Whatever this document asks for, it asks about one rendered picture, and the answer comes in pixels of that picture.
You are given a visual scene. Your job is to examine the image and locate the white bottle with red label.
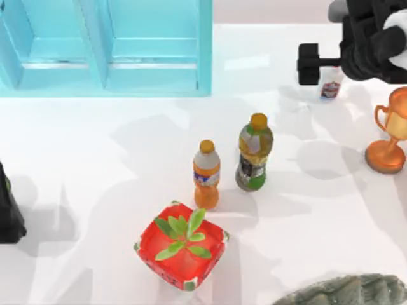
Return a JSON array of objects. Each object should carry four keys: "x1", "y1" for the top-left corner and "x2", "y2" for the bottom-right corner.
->
[{"x1": 319, "y1": 65, "x2": 345, "y2": 102}]

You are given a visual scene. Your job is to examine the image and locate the pale grey rounded box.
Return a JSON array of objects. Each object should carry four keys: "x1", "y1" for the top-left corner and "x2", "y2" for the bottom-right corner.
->
[{"x1": 328, "y1": 0, "x2": 350, "y2": 24}]

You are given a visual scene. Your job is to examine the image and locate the bronze trophy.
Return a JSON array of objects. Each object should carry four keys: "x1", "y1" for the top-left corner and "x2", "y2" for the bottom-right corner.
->
[{"x1": 364, "y1": 86, "x2": 407, "y2": 175}]

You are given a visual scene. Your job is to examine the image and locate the green bottle with orange cap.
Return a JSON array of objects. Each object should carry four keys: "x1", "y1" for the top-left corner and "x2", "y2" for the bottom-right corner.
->
[{"x1": 235, "y1": 112, "x2": 275, "y2": 193}]

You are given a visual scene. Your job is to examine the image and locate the orange bottle with white label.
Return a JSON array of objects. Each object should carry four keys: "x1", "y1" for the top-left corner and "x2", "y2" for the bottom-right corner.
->
[{"x1": 192, "y1": 139, "x2": 221, "y2": 211}]

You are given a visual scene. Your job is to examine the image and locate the light blue rack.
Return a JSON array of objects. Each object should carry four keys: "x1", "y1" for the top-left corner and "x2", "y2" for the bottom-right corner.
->
[{"x1": 0, "y1": 0, "x2": 212, "y2": 98}]

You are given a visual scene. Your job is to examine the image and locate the red pot with green plant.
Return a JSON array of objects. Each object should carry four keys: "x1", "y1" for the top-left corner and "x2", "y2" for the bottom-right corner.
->
[{"x1": 133, "y1": 200, "x2": 231, "y2": 292}]

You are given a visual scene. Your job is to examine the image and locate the grey woven basket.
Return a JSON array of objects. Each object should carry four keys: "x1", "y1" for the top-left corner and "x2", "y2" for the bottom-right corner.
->
[{"x1": 272, "y1": 272, "x2": 407, "y2": 305}]

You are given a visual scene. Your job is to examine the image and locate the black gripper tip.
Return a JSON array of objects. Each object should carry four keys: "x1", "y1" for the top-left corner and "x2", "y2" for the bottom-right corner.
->
[{"x1": 0, "y1": 161, "x2": 28, "y2": 245}]

